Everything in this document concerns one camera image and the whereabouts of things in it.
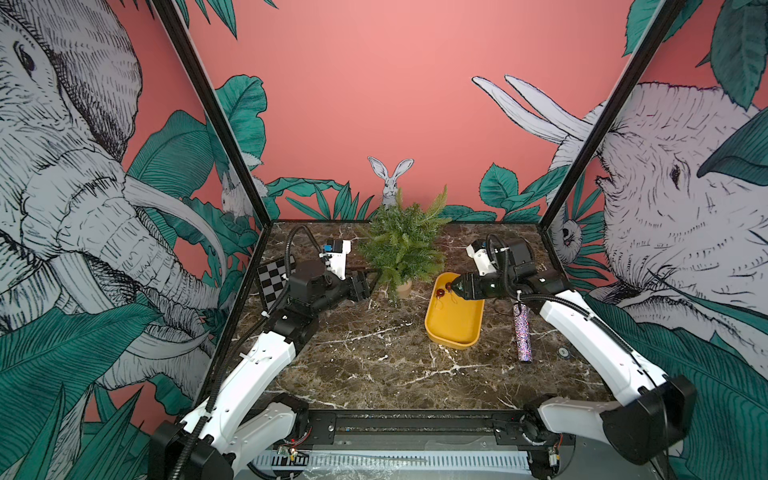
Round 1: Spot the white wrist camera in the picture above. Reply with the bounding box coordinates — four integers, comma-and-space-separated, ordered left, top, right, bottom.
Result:
466, 240, 497, 276
320, 239, 351, 280

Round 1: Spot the black white checkerboard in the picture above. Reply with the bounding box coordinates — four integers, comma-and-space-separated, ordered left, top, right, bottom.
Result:
257, 258, 286, 309

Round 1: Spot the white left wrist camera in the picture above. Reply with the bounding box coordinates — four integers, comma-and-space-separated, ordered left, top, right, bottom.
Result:
320, 239, 351, 280

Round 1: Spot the black corrugated cable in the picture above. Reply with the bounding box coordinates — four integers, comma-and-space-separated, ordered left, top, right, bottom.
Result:
515, 292, 637, 355
284, 225, 325, 283

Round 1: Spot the purple glitter tube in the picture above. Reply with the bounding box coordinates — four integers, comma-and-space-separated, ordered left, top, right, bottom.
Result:
513, 303, 532, 363

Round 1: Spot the black corner frame post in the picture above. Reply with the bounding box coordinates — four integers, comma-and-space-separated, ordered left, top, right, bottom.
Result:
538, 0, 688, 230
151, 0, 273, 227

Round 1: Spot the black corrugated cable right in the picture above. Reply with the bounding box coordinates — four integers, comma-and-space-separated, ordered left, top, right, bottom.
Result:
515, 292, 637, 355

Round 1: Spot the black corrugated cable left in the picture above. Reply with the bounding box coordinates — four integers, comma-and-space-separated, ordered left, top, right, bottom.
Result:
284, 225, 325, 283

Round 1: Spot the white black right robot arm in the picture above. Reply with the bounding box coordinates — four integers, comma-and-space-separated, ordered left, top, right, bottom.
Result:
450, 234, 697, 465

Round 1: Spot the black corner frame post right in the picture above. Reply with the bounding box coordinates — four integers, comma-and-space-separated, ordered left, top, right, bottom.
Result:
538, 0, 688, 230

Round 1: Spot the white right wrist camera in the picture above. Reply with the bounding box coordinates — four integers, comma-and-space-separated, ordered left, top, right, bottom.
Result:
466, 240, 497, 276

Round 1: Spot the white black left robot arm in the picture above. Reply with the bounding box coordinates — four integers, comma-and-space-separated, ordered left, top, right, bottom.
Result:
147, 259, 380, 479

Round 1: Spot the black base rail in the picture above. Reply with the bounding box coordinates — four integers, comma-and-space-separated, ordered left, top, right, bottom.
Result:
289, 409, 576, 450

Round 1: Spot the black corner frame post left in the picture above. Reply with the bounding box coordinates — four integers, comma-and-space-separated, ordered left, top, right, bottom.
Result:
151, 0, 273, 227

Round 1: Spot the yellow plastic tray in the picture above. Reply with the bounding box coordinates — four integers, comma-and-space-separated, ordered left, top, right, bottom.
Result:
424, 272, 485, 350

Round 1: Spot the small green christmas tree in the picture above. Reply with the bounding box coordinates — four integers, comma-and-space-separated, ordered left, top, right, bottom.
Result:
359, 190, 450, 304

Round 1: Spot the white slotted cable duct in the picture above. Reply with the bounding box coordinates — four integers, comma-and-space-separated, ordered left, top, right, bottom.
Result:
248, 450, 531, 475

